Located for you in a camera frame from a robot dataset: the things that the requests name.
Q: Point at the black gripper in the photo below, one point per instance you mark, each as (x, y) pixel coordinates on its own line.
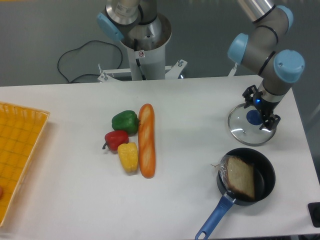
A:
(264, 103)

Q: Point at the glass pot lid blue knob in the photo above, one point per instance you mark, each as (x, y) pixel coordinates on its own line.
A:
(246, 126)

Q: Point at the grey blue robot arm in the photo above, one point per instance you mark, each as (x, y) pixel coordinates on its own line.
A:
(279, 70)

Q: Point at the wrapped bread slice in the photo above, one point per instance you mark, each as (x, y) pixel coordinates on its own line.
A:
(237, 176)

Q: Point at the black device at table edge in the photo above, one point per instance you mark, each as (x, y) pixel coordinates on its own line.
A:
(314, 212)

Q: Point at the orange baguette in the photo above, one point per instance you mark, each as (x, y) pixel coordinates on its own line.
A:
(146, 141)

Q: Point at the green bell pepper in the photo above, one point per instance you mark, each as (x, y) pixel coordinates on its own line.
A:
(126, 121)

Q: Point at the yellow bell pepper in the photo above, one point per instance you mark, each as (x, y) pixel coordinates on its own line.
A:
(128, 156)

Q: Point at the red bell pepper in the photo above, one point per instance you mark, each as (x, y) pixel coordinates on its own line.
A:
(114, 139)

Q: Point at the yellow woven basket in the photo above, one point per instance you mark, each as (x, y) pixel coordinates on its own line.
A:
(20, 130)

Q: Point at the dark pot blue handle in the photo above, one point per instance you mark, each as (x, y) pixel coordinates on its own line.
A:
(264, 182)

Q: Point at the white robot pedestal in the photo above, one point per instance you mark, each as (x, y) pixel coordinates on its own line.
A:
(146, 48)

